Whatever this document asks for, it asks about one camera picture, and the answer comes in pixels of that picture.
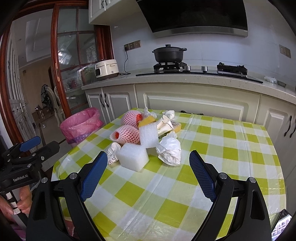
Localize small white bottle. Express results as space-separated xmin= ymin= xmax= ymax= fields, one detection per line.
xmin=107 ymin=142 xmax=121 ymax=165

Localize white plastic bag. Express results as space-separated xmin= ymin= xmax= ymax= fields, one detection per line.
xmin=156 ymin=131 xmax=182 ymax=166

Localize pink foam net fruit front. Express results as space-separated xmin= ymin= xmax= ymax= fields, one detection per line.
xmin=109 ymin=125 xmax=140 ymax=144

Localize pink foam net fruit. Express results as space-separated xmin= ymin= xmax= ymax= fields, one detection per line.
xmin=121 ymin=110 xmax=142 ymax=128
xmin=109 ymin=125 xmax=140 ymax=144

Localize tall white foam block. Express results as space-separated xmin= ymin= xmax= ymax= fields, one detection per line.
xmin=139 ymin=123 xmax=159 ymax=148

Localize pink foam net fruit back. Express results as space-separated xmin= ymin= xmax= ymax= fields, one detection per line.
xmin=121 ymin=110 xmax=142 ymax=128

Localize white tissue wad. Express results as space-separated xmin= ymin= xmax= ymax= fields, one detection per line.
xmin=163 ymin=110 xmax=175 ymax=120

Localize pink trash bag bin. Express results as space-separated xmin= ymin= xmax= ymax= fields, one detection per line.
xmin=60 ymin=108 xmax=103 ymax=147

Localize white lower kitchen cabinets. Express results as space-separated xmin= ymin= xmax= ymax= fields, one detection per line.
xmin=84 ymin=83 xmax=295 ymax=181

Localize person's left hand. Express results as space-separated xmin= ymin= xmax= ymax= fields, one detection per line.
xmin=0 ymin=185 xmax=32 ymax=220

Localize white wardrobe cabinets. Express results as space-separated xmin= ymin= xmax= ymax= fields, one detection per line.
xmin=6 ymin=37 xmax=36 ymax=141

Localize white dining chair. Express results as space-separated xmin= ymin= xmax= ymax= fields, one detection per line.
xmin=41 ymin=84 xmax=65 ymax=127

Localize green checkered tablecloth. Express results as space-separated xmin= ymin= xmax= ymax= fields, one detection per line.
xmin=51 ymin=107 xmax=287 ymax=241

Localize smartphone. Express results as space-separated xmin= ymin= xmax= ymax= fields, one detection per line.
xmin=271 ymin=209 xmax=292 ymax=241

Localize red wooden glass door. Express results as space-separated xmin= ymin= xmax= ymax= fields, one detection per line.
xmin=0 ymin=0 xmax=115 ymax=144

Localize white rice cooker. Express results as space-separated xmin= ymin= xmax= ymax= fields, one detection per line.
xmin=95 ymin=59 xmax=119 ymax=81

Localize black gas stove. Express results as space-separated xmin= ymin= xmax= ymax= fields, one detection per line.
xmin=136 ymin=62 xmax=263 ymax=84

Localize black cooking pot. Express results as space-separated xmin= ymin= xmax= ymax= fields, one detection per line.
xmin=152 ymin=44 xmax=187 ymax=63

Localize white upper cabinet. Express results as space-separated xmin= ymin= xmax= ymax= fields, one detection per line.
xmin=88 ymin=0 xmax=139 ymax=25

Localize black range hood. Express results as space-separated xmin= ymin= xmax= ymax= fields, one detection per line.
xmin=137 ymin=0 xmax=248 ymax=38

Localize black power cable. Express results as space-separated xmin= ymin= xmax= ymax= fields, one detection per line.
xmin=118 ymin=49 xmax=132 ymax=76

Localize wall power socket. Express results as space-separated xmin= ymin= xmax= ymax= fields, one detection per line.
xmin=124 ymin=40 xmax=141 ymax=51

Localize right wall socket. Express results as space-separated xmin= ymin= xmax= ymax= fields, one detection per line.
xmin=279 ymin=45 xmax=292 ymax=58

